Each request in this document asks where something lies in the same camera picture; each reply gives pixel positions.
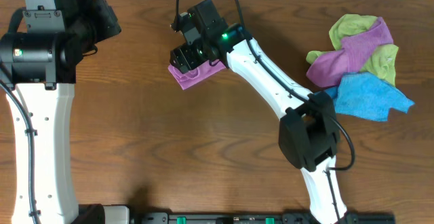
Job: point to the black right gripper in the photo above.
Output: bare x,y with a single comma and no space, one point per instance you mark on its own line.
185,59

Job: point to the purple cloth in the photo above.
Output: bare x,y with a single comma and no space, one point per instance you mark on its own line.
351,53
197,75

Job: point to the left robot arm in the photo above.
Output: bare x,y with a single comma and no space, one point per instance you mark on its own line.
44,43

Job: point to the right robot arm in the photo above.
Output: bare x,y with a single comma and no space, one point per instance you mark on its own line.
308,130

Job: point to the purple cloth in pile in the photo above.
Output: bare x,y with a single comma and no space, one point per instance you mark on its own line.
351,53

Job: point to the blue cloth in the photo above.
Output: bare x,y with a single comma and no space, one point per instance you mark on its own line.
366,96

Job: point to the green cloth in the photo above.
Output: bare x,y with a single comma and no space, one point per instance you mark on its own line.
381,63

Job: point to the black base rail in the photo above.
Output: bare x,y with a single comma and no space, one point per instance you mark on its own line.
286,218

